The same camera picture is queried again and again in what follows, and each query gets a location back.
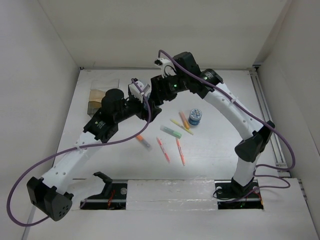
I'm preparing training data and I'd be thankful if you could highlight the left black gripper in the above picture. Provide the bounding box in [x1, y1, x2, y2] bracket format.
[114, 92, 161, 124]

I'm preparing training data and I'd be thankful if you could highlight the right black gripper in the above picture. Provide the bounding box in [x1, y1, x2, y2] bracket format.
[149, 73, 189, 106]

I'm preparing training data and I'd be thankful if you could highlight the orange cap grey highlighter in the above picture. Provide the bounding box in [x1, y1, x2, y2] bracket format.
[135, 135, 152, 152]

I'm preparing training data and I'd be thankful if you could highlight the blue slime jar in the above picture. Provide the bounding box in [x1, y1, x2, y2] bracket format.
[146, 92, 151, 100]
[188, 108, 203, 126]

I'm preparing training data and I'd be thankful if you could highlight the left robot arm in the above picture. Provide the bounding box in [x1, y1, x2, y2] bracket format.
[26, 88, 162, 222]

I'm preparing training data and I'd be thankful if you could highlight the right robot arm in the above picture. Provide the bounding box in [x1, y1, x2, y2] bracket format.
[149, 52, 275, 197]

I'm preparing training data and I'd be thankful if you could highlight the yellow thin pen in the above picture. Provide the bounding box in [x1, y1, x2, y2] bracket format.
[170, 119, 194, 136]

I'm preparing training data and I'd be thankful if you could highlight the wooden clear organizer container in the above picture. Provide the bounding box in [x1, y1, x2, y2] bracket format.
[87, 78, 120, 117]

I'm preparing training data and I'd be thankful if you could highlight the orange pink highlighter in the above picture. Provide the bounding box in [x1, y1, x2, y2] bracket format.
[179, 111, 190, 130]

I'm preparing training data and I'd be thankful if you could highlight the left pink thin pen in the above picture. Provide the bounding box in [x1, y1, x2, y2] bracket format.
[156, 137, 171, 163]

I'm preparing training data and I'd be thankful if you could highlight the pink thin pen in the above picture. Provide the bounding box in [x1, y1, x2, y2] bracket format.
[175, 138, 186, 166]
[156, 137, 171, 163]

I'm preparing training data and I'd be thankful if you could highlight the green cap highlighter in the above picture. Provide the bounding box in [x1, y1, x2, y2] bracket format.
[160, 125, 182, 139]

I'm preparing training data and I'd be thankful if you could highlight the right pink thin pen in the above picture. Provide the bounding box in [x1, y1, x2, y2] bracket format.
[175, 138, 186, 166]

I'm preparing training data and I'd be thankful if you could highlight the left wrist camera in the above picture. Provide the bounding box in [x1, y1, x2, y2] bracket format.
[128, 78, 151, 103]

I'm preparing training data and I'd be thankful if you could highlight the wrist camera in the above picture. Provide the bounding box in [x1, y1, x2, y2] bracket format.
[128, 78, 151, 103]
[154, 57, 177, 78]

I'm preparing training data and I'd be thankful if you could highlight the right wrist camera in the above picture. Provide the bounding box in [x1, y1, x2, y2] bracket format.
[154, 57, 177, 78]

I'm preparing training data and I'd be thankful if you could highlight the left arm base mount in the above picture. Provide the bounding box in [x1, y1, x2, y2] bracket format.
[79, 171, 128, 211]

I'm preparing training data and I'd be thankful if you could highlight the aluminium rail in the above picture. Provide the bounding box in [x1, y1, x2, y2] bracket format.
[248, 65, 288, 169]

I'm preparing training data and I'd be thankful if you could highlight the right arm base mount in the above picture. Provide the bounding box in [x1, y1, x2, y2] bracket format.
[212, 180, 264, 210]

